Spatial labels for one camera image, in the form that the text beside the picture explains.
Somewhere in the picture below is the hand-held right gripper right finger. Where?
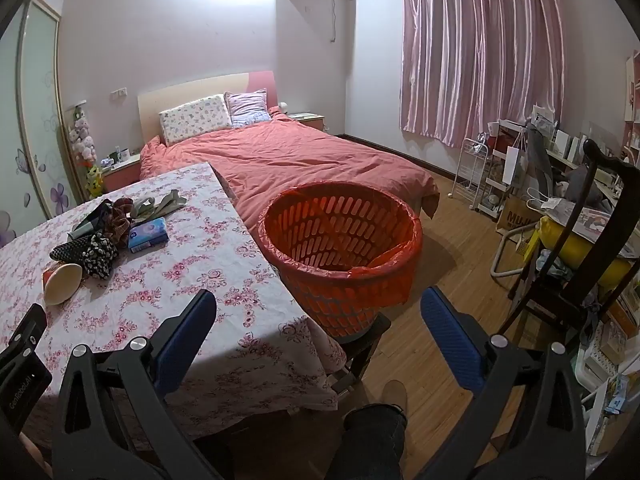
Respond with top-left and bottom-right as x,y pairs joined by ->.
415,286 -> 587,480

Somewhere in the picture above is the brown paper bag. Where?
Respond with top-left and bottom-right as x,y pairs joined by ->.
497,195 -> 543,233

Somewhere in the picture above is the grey garment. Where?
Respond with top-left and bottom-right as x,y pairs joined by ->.
525,125 -> 556,196

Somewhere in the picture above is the black white floral scrunchie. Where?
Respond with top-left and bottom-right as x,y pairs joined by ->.
81,232 -> 120,280

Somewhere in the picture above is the white trolley cart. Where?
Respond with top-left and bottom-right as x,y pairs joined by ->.
477,120 -> 532,221

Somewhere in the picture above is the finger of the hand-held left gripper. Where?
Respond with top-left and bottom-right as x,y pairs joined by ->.
0,303 -> 49,362

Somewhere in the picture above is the bed with pink duvet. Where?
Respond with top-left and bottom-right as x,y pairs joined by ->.
139,106 -> 441,261

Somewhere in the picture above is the pink satin curtain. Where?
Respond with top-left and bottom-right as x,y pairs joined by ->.
399,0 -> 568,148

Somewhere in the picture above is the beige and pink headboard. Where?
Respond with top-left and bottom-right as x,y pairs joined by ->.
136,71 -> 277,143

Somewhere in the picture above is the black dotted pouch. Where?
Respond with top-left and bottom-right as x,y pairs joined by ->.
49,237 -> 93,265

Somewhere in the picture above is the olive green cloth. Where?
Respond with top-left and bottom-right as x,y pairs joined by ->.
131,189 -> 188,225

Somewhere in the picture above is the beige oval pad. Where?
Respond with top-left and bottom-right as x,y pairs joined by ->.
44,262 -> 83,306

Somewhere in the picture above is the orange plastic bin liner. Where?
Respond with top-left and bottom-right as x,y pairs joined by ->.
257,181 -> 425,307

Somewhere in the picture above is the person's tan shoe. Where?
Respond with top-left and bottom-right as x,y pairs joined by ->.
381,380 -> 408,416

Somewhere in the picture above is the dark wooden chair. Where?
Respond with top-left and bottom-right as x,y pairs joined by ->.
492,138 -> 640,356

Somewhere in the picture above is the person's dark trouser leg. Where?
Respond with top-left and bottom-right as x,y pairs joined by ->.
325,405 -> 406,480

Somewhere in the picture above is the orange plastic laundry basket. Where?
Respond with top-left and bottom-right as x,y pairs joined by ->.
257,181 -> 425,339

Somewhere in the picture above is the glass wardrobe with purple flowers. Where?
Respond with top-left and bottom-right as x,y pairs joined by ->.
0,0 -> 86,248

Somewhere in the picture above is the table with floral tablecloth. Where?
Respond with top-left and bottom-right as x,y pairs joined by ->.
0,161 -> 348,453

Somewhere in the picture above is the white tubular frame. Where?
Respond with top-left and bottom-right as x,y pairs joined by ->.
490,225 -> 541,278

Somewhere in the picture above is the hanging string of plush toys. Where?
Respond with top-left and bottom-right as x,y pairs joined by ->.
67,105 -> 98,162

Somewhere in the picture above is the brown checkered scrunchie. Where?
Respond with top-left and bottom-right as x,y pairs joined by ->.
102,197 -> 136,250

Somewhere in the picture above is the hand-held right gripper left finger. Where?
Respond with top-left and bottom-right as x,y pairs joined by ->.
50,289 -> 221,480

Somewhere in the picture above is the purple striped pillow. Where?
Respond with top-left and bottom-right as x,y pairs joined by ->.
224,89 -> 273,127

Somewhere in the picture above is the white paper bag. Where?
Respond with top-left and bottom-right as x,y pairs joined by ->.
502,146 -> 528,186

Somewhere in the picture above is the white wire rack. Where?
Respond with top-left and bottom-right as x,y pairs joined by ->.
452,136 -> 490,210

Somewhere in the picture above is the floral print pillow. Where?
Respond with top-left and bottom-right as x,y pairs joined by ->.
159,94 -> 233,147

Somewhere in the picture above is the blue tissue pack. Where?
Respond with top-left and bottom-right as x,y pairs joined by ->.
127,218 -> 170,253

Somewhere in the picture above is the pink and white nightstand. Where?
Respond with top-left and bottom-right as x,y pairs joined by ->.
289,111 -> 328,133
102,152 -> 142,193

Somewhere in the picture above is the yellow green plush toy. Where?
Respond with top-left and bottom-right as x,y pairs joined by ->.
86,162 -> 106,197

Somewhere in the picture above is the dark grey pouch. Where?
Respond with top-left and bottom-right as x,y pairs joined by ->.
67,199 -> 113,241

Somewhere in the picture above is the black stool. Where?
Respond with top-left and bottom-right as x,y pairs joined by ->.
330,312 -> 393,396

